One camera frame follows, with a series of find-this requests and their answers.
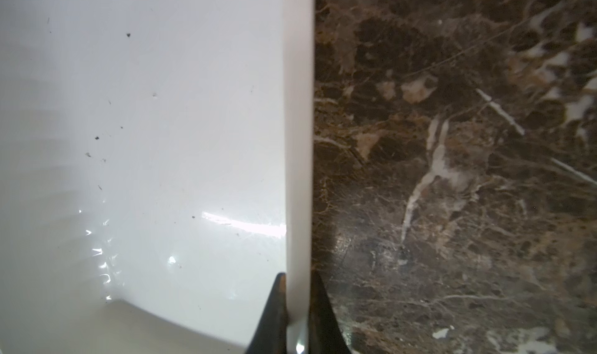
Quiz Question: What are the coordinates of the white plastic storage tray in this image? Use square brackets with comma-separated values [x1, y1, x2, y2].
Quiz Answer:
[1, 0, 315, 353]

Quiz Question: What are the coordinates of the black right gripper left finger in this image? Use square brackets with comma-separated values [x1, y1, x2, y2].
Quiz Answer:
[245, 273, 289, 354]

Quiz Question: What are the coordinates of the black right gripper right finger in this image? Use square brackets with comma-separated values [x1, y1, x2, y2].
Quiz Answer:
[308, 269, 351, 354]

